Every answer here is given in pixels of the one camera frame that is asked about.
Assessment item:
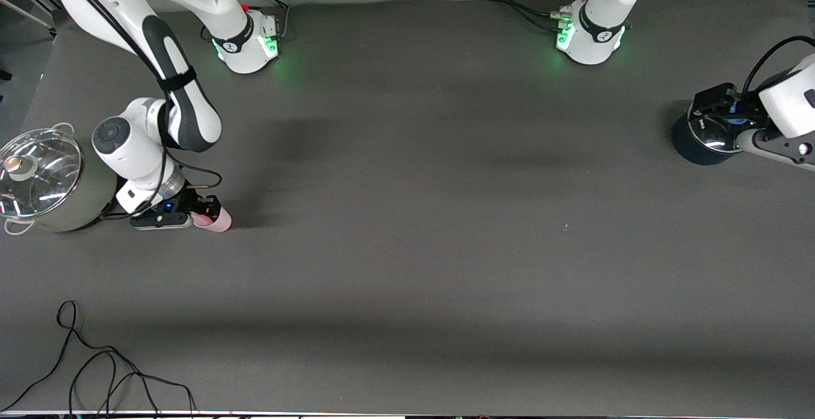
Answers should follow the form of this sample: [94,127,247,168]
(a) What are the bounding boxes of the black right arm base cables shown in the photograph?
[237,0,292,43]

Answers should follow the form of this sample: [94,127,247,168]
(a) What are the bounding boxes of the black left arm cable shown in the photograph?
[741,35,815,98]

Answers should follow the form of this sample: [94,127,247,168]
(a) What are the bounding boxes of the grey-green cooking pot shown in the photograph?
[0,123,118,235]

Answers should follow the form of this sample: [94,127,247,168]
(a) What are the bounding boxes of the grey metal frame rail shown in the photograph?
[0,0,64,31]

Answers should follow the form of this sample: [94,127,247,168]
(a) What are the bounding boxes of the pink plastic cup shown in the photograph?
[191,206,232,234]

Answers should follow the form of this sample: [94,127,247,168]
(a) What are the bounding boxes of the glass lid with metal knob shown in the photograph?
[0,128,85,219]

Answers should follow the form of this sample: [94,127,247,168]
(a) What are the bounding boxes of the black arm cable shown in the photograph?
[741,35,815,98]
[57,0,223,221]

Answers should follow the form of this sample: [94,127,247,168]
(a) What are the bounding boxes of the glass lid with blue knob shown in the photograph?
[690,117,739,152]

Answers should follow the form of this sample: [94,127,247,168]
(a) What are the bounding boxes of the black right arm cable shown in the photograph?
[57,0,223,221]

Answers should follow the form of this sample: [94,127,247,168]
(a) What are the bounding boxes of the dark blue saucepan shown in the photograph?
[672,104,742,166]

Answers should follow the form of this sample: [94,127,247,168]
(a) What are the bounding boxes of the thin black loose cable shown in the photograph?
[0,300,197,416]

